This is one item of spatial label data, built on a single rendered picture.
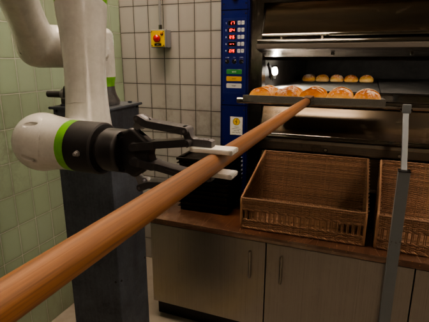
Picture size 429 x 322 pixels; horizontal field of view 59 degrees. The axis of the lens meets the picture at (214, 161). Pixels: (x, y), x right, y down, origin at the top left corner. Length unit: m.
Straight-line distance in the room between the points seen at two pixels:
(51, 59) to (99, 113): 0.49
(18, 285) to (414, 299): 1.66
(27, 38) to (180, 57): 1.25
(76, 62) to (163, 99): 1.56
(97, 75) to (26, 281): 0.63
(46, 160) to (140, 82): 1.78
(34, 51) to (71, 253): 1.01
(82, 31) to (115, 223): 0.59
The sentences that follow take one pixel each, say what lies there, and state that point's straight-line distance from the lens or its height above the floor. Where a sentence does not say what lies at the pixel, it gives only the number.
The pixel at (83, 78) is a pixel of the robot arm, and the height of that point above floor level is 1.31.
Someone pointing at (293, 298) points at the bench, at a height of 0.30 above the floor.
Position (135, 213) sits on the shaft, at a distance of 0.38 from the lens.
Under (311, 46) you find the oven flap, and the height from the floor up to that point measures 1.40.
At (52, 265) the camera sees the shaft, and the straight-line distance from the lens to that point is 0.31.
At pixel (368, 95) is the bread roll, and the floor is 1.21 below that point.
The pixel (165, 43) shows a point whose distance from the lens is 2.30.
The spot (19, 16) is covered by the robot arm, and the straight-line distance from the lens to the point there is 1.15.
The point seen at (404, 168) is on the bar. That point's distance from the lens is 1.57.
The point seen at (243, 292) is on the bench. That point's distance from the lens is 1.94.
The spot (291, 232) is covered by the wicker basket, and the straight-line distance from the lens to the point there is 1.78.
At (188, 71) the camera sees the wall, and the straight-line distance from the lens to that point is 2.31.
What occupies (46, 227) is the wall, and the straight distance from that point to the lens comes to 2.14.
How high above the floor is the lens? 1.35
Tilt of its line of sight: 15 degrees down
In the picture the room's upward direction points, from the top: straight up
